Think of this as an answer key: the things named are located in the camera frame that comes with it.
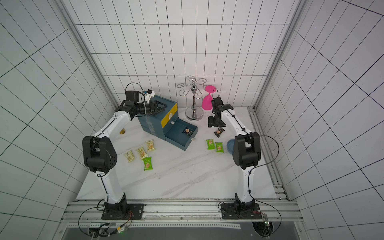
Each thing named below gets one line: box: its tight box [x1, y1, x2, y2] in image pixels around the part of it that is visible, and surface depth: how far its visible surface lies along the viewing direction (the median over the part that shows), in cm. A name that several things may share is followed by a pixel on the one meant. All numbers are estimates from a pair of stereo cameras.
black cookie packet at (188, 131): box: [182, 126, 194, 136], surface depth 106 cm
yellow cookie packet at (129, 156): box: [124, 150, 135, 163], surface depth 93 cm
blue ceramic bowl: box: [226, 139, 235, 155], surface depth 97 cm
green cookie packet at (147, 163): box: [142, 156, 153, 171], surface depth 90 cm
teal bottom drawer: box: [165, 117, 199, 151], surface depth 103 cm
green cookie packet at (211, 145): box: [205, 139, 216, 150], surface depth 99 cm
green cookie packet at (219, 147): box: [215, 142, 224, 153], surface depth 99 cm
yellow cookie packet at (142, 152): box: [136, 146, 149, 160], surface depth 94 cm
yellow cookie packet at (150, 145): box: [145, 139, 156, 152], surface depth 99 cm
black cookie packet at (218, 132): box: [213, 127, 225, 138], surface depth 105 cm
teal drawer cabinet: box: [138, 95, 179, 141], surface depth 90 cm
